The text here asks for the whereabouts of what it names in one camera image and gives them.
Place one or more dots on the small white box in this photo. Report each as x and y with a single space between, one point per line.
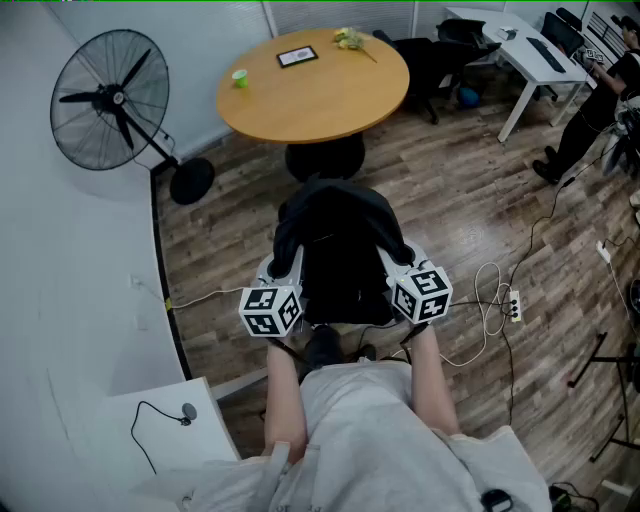
507 33

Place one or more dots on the person's black right shoe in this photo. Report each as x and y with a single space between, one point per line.
367 352

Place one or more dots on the person's left forearm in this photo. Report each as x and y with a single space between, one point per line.
282 395

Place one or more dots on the person's black shoe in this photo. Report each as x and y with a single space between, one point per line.
322 347
367 352

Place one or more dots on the black keyboard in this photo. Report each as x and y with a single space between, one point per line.
545 54

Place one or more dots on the black metal stand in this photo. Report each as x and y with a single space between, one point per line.
625 390

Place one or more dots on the yellow artificial flowers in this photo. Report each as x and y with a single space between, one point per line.
345 39

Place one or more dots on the white shelf rack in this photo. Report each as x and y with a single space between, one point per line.
607 30

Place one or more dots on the round wooden table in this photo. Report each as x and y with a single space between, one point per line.
310 100

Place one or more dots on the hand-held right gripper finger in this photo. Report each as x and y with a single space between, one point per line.
389 265
417 254

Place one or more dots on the blue ball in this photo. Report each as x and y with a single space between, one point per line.
469 97

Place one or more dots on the white office desk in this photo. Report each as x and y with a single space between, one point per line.
510 54

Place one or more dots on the small white desk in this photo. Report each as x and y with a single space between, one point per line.
170 445

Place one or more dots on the person's grey shirt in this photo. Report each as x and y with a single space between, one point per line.
370 440

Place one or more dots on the white power strip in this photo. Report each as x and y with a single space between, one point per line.
603 251
515 305

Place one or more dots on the black framed picture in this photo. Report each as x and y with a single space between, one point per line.
297 57

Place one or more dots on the black backpack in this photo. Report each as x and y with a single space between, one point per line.
340 225

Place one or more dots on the green cup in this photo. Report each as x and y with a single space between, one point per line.
240 79

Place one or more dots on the person's black left shoe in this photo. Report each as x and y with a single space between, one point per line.
322 347

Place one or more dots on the black clip-on device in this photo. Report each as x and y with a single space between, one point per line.
495 500

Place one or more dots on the black standing fan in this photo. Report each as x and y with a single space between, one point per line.
112 97

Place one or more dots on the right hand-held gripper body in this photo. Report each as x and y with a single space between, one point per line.
422 297

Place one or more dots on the person's right forearm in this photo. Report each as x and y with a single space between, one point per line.
430 380

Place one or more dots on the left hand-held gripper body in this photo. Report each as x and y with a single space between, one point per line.
260 311

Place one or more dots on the black office chair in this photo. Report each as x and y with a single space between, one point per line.
560 30
425 65

